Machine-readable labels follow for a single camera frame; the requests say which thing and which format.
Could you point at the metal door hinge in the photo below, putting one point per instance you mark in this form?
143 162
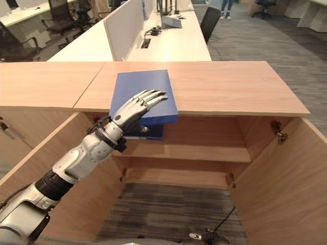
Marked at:
231 178
279 131
123 174

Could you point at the wooden left cabinet door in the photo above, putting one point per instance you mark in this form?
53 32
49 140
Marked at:
84 204

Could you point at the grey laptop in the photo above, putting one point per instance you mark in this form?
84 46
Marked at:
171 21

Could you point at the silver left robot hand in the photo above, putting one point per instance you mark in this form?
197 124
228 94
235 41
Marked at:
130 109

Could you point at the wooden cabinet door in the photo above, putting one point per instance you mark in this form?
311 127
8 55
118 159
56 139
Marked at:
286 183
84 204

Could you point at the white desk unit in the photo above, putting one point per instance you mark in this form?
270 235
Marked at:
313 15

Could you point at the wooden office cabinet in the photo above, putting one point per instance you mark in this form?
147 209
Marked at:
217 86

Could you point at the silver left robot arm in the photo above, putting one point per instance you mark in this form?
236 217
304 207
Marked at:
84 155

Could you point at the white side desk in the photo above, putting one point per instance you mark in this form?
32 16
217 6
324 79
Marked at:
23 18

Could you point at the black monitor stand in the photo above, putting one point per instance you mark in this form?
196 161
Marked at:
166 6

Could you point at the long white desk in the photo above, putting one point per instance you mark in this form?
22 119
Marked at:
178 43

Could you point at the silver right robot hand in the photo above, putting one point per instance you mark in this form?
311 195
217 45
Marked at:
212 237

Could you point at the small black desk device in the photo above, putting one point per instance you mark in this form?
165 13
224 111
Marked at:
154 31

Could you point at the wooden right cabinet door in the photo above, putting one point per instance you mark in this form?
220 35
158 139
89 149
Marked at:
286 183

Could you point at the blue folder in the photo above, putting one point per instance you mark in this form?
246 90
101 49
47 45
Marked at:
145 81

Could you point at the black mesh office chair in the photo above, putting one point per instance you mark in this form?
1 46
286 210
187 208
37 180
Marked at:
210 23

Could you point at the wooden neighbour cabinet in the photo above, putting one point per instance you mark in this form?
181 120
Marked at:
43 81

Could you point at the wooden cabinet shelf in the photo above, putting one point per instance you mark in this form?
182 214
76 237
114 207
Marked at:
194 151

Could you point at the white desk partition panel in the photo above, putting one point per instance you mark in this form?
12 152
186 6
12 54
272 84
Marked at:
122 28

